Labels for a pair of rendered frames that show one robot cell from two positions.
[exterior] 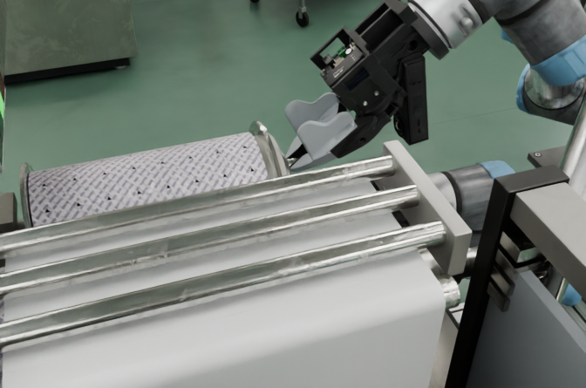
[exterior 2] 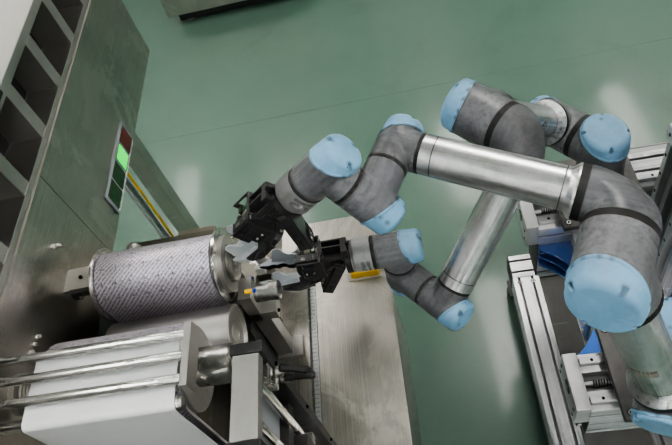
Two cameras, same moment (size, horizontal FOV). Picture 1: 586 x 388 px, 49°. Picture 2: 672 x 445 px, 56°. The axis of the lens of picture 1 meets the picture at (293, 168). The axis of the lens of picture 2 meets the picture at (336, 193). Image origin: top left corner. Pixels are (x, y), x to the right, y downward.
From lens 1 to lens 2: 0.79 m
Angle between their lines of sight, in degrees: 25
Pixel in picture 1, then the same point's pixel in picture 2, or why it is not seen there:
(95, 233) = (63, 357)
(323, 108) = not seen: hidden behind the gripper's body
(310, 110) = not seen: hidden behind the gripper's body
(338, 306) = (133, 406)
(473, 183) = (385, 249)
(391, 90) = (269, 234)
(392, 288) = (156, 400)
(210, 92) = (376, 20)
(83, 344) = (49, 406)
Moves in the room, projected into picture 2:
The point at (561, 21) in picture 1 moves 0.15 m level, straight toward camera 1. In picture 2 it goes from (358, 208) to (301, 276)
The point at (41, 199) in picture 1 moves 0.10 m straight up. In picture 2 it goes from (99, 278) to (71, 251)
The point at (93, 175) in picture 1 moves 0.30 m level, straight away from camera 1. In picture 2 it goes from (124, 265) to (137, 153)
